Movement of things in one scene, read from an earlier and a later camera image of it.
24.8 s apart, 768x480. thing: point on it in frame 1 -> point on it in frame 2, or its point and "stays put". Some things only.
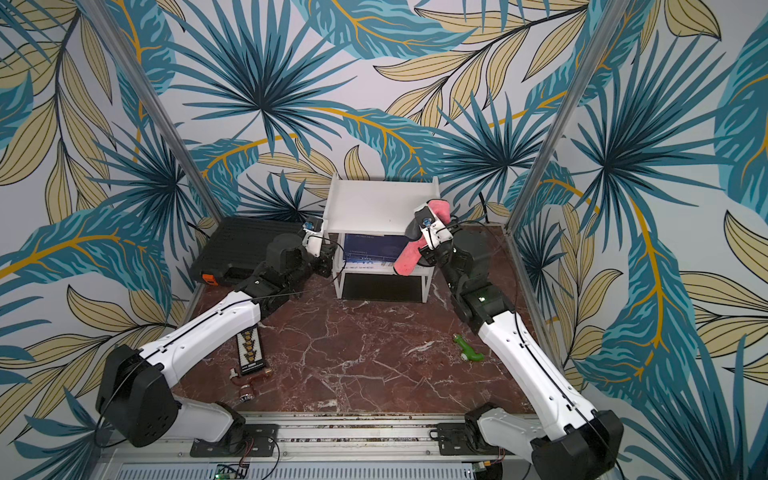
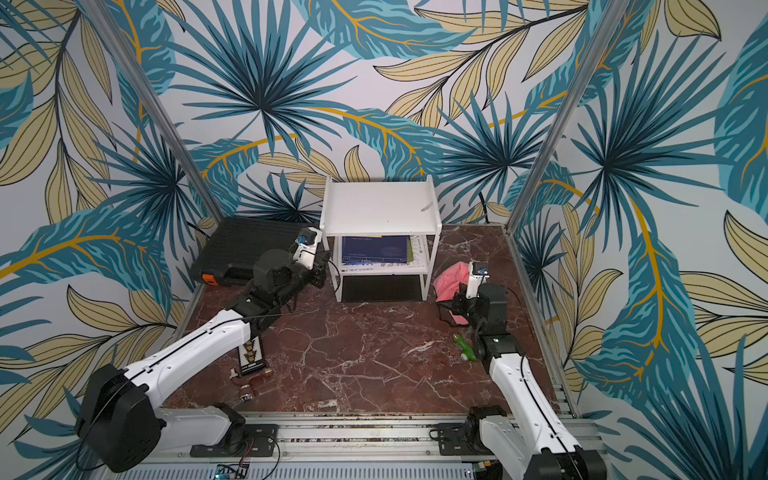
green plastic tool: [471, 355] stays put
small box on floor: [250, 351] stays put
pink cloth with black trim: [407, 262] -> [446, 286]
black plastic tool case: [233, 245] stays put
